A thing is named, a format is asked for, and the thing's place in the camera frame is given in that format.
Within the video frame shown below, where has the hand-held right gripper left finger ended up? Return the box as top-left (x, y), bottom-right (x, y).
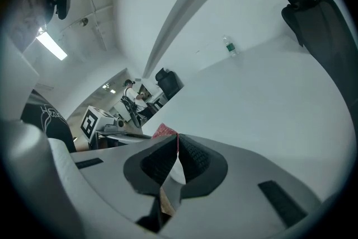
top-left (69, 133), bottom-right (180, 233)

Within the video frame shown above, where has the clear water bottle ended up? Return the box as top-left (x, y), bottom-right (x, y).
top-left (222, 35), bottom-right (241, 58)

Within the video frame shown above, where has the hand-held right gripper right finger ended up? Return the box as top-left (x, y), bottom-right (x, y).
top-left (158, 133), bottom-right (323, 239)

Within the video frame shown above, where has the black office chair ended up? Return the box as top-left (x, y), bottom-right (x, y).
top-left (155, 67), bottom-right (184, 101)
top-left (270, 0), bottom-right (358, 132)

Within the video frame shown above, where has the person's face and neck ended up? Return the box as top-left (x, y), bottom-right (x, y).
top-left (5, 0), bottom-right (50, 54)

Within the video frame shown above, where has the long ceiling light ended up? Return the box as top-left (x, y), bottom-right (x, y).
top-left (35, 31), bottom-right (68, 62)

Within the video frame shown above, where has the person's black shirt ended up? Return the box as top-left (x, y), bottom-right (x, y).
top-left (21, 89), bottom-right (78, 153)

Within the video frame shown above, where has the black head-worn camera mount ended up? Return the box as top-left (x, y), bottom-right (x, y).
top-left (22, 0), bottom-right (73, 23)

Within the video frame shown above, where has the white ceiling conduit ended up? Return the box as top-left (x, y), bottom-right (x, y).
top-left (86, 0), bottom-right (109, 51)

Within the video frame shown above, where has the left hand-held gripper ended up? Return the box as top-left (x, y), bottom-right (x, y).
top-left (80, 105), bottom-right (153, 151)

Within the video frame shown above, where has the red block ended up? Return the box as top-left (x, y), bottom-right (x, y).
top-left (152, 122), bottom-right (180, 153)

